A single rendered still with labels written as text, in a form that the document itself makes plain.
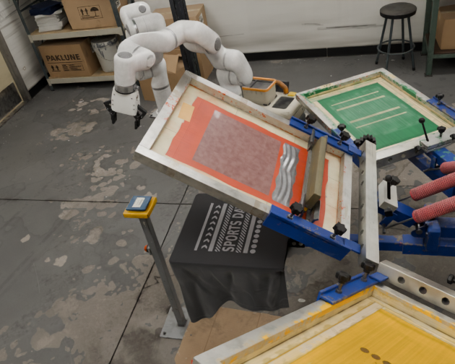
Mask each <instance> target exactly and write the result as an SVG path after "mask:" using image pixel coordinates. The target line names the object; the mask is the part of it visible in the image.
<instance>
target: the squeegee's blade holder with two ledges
mask: <svg viewBox="0 0 455 364"><path fill-rule="evenodd" d="M311 155H312V151H311V150H309V151H308V156H307V161H306V167H305V175H304V180H303V189H302V194H301V199H302V195H303V193H305V194H306V190H307V185H308V175H309V170H310V164H311Z"/></svg>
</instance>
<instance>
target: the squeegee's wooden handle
mask: <svg viewBox="0 0 455 364"><path fill-rule="evenodd" d="M326 142H327V139H326V138H325V137H323V136H321V137H320V138H319V139H318V141H317V142H316V143H315V144H314V146H313V147H312V149H311V151H312V155H311V164H310V170H309V175H308V185H307V190H306V198H305V207H306V208H308V209H312V207H313V206H314V205H315V204H316V202H317V201H318V200H319V199H320V198H321V189H322V182H323V175H324V162H325V155H326Z"/></svg>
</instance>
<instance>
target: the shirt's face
mask: <svg viewBox="0 0 455 364"><path fill-rule="evenodd" d="M210 203H215V204H227V203H226V202H223V201H221V200H219V199H217V198H215V197H213V196H210V195H209V194H197V195H196V198H195V200H194V203H193V204H192V207H191V210H190V212H189V214H188V217H187V219H186V222H185V224H184V226H183V229H182V231H181V234H180V236H179V238H178V241H177V244H176V245H175V248H174V250H173V253H172V256H171V258H170V260H171V261H178V262H190V263H202V264H225V265H237V266H249V267H271V268H283V269H285V262H286V257H287V249H288V244H289V239H290V238H289V237H287V236H286V235H283V234H281V233H278V232H277V231H275V230H272V229H270V228H268V227H266V226H264V225H262V229H261V234H260V238H259V243H258V247H257V250H256V253H233V252H219V251H194V246H195V243H196V240H197V238H198V236H199V232H200V230H201V228H202V225H203V222H204V218H205V217H206V214H207V211H208V209H209V206H210Z"/></svg>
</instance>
